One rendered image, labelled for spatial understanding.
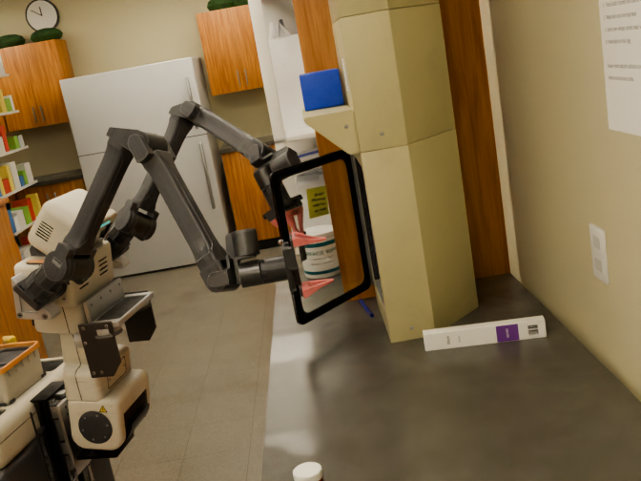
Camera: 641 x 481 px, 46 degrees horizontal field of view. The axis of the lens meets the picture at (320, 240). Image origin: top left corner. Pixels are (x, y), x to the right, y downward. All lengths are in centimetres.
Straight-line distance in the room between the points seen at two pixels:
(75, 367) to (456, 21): 143
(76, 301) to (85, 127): 475
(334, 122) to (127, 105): 512
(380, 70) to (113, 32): 587
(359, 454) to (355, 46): 87
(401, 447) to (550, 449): 26
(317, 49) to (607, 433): 123
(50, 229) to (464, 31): 124
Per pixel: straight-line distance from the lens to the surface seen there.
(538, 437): 141
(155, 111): 672
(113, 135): 189
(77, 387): 229
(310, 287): 168
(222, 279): 169
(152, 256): 694
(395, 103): 174
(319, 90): 192
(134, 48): 743
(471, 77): 214
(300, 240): 165
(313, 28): 209
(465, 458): 136
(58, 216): 214
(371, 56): 173
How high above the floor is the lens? 164
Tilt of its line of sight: 14 degrees down
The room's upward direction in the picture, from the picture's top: 10 degrees counter-clockwise
